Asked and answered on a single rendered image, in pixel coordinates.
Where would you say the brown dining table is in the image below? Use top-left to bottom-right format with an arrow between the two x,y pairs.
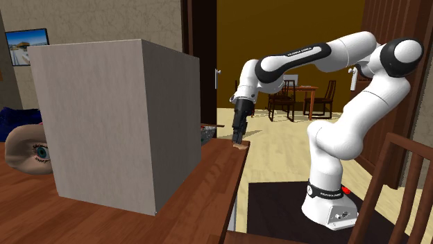
286,85 -> 319,121

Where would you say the dark brown door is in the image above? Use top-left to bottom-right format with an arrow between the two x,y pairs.
180,0 -> 222,139

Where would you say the framed wall picture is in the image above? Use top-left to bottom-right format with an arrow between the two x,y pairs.
4,28 -> 51,67

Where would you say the grey patterned bowl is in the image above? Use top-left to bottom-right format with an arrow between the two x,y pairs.
201,123 -> 226,146

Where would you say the brown wooden slatted chair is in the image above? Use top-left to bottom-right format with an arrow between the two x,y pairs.
348,132 -> 433,244

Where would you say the large grey box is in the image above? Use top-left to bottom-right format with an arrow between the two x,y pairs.
27,38 -> 203,216

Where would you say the dark wooden dining chair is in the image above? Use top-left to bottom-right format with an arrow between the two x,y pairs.
303,79 -> 337,120
267,79 -> 296,123

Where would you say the dark robot stand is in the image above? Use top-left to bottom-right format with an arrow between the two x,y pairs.
246,181 -> 411,244

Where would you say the pink eye-shaped figure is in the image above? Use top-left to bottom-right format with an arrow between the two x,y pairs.
4,123 -> 54,175

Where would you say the blue cushion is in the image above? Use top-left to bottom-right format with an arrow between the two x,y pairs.
0,106 -> 44,143

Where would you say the brown panelled door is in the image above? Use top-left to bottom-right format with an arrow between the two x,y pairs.
348,0 -> 433,191

